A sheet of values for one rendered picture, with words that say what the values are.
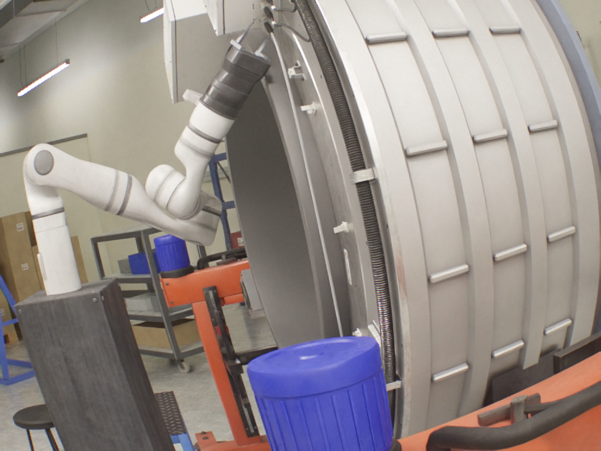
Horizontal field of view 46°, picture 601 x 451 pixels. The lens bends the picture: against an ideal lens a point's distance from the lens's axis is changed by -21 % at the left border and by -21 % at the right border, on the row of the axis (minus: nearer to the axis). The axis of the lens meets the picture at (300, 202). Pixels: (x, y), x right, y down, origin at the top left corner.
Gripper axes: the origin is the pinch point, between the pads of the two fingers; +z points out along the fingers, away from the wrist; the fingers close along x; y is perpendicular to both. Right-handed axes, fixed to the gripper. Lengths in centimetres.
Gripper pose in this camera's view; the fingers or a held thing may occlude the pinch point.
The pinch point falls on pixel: (265, 22)
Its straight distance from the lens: 150.0
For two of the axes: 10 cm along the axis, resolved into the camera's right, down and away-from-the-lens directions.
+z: 5.1, -8.3, -2.1
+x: -7.4, -3.0, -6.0
